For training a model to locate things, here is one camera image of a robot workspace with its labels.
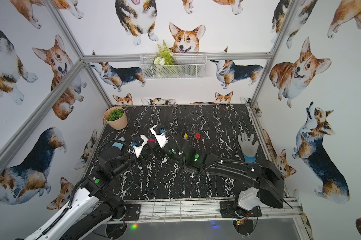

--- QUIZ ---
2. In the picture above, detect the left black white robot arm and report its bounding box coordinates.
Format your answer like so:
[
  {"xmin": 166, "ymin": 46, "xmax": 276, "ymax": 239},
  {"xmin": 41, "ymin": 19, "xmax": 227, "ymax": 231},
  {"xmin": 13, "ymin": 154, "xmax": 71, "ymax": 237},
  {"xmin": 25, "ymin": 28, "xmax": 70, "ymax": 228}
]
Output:
[{"xmin": 27, "ymin": 135, "xmax": 157, "ymax": 240}]

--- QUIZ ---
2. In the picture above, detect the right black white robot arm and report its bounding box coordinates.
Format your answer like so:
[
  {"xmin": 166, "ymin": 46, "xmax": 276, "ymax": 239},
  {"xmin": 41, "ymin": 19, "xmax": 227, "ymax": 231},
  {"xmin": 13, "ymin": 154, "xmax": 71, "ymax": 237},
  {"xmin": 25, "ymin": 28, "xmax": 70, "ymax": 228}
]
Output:
[{"xmin": 151, "ymin": 126, "xmax": 284, "ymax": 211}]

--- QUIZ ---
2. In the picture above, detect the light blue garden trowel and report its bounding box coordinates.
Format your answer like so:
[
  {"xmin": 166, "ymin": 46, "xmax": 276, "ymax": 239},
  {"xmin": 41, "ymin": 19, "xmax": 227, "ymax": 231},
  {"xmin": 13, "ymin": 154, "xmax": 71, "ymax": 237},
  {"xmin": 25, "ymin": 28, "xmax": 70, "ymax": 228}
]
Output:
[{"xmin": 112, "ymin": 137, "xmax": 125, "ymax": 150}]

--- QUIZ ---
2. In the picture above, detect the beige pot with green plant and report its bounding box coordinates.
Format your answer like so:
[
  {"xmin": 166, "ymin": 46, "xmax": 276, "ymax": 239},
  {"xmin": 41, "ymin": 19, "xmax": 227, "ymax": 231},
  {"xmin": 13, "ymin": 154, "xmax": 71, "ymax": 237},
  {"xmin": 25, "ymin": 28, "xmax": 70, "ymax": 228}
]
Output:
[{"xmin": 104, "ymin": 106, "xmax": 128, "ymax": 130}]

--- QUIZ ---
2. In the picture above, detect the grey rubber glove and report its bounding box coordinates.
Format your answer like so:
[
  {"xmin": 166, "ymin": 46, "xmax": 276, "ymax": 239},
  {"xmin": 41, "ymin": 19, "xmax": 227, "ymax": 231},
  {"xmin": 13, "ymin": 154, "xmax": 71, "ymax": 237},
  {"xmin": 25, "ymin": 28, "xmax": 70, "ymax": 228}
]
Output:
[{"xmin": 237, "ymin": 133, "xmax": 259, "ymax": 163}]

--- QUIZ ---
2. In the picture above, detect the green fern plant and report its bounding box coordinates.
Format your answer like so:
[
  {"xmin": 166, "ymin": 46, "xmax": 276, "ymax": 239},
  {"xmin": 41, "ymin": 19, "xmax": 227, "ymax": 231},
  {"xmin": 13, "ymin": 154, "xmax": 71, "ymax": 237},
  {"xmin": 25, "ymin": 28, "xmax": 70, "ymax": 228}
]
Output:
[{"xmin": 154, "ymin": 41, "xmax": 175, "ymax": 66}]

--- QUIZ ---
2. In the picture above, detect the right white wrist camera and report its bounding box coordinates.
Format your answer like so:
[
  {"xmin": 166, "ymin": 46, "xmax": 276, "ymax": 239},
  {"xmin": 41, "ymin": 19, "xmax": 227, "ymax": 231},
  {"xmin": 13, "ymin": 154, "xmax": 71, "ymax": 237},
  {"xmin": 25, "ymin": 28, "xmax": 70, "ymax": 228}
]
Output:
[{"xmin": 150, "ymin": 125, "xmax": 169, "ymax": 149}]

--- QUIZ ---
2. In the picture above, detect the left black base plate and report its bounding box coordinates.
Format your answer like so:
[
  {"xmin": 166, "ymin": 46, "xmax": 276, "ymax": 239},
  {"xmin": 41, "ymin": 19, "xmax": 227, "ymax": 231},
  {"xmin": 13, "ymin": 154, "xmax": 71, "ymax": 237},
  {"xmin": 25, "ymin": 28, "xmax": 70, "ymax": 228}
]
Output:
[{"xmin": 112, "ymin": 204, "xmax": 141, "ymax": 221}]

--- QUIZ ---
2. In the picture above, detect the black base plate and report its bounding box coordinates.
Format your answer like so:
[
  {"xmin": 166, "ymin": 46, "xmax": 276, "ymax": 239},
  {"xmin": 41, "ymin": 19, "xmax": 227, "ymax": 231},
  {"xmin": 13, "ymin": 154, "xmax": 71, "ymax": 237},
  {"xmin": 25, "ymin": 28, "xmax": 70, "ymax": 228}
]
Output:
[
  {"xmin": 219, "ymin": 201, "xmax": 262, "ymax": 219},
  {"xmin": 112, "ymin": 204, "xmax": 141, "ymax": 221}
]

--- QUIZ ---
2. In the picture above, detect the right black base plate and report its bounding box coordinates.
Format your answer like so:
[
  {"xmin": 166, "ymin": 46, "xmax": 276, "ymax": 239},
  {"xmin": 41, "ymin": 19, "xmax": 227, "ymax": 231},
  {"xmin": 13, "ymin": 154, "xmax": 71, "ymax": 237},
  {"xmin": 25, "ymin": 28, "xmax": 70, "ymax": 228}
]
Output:
[{"xmin": 219, "ymin": 201, "xmax": 262, "ymax": 219}]

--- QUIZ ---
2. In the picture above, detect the white wire wall basket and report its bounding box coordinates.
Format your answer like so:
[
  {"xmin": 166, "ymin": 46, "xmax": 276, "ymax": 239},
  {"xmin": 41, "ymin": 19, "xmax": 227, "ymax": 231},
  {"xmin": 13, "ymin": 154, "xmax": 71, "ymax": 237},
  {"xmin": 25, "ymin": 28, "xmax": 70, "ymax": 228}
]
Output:
[{"xmin": 140, "ymin": 53, "xmax": 207, "ymax": 80}]

